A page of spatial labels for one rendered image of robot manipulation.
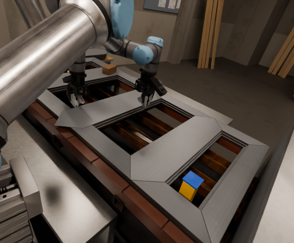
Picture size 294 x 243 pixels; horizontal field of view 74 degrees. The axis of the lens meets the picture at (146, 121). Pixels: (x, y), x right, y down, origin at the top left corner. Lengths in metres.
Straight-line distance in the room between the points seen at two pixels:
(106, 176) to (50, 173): 0.31
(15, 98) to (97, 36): 0.21
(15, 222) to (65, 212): 0.30
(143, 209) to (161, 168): 0.19
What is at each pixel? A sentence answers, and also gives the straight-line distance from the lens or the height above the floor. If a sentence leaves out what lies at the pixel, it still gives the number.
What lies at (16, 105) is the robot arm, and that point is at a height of 1.25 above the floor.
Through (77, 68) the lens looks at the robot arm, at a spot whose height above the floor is 1.08.
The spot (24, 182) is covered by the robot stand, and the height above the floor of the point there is 0.99.
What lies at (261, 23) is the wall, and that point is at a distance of 7.61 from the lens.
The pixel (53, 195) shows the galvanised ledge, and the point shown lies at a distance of 0.92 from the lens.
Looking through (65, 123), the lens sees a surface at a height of 0.85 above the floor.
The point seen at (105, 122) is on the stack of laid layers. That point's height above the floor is 0.84.
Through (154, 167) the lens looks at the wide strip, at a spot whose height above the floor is 0.85.
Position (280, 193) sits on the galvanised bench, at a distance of 0.64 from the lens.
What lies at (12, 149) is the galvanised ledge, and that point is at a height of 0.68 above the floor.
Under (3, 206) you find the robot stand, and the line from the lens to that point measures 0.56.
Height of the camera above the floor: 1.41
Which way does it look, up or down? 33 degrees down
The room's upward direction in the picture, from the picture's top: 12 degrees clockwise
